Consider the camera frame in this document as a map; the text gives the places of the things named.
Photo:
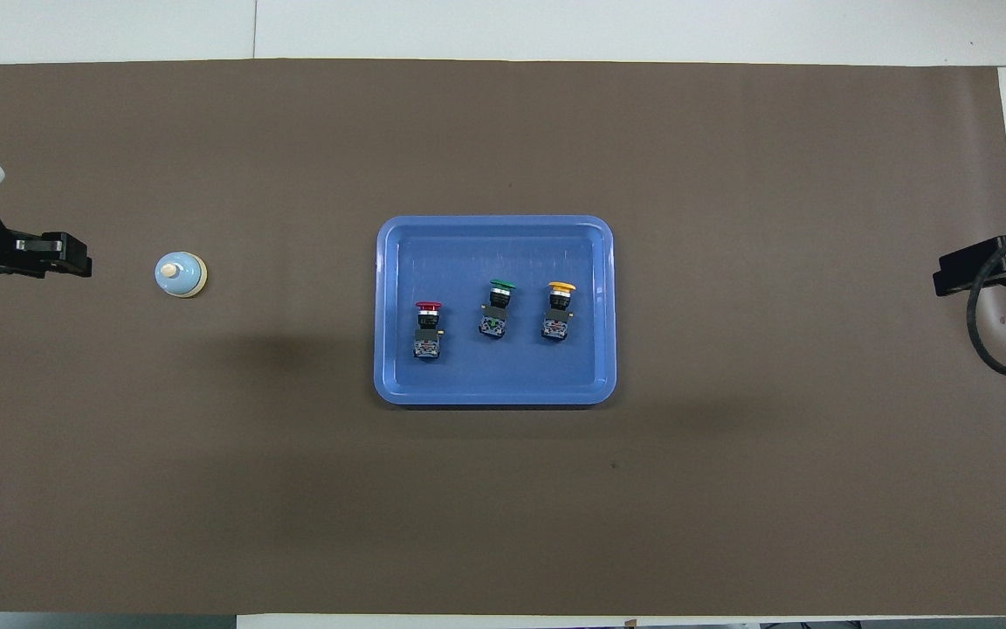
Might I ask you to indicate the red push button switch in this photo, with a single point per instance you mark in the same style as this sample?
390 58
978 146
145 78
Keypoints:
427 341

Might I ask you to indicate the light blue call bell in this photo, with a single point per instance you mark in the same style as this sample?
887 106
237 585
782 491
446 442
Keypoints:
178 275

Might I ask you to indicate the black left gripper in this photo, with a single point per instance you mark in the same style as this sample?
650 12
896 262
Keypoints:
5 253

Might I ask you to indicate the blue plastic tray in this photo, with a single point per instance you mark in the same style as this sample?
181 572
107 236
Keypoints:
468 253

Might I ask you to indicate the brown table mat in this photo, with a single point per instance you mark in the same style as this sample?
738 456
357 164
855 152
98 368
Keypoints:
293 480

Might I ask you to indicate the yellow push button switch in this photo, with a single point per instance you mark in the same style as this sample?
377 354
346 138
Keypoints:
555 328

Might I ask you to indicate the green push button switch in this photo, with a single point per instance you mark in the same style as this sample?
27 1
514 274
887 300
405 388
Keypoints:
492 325

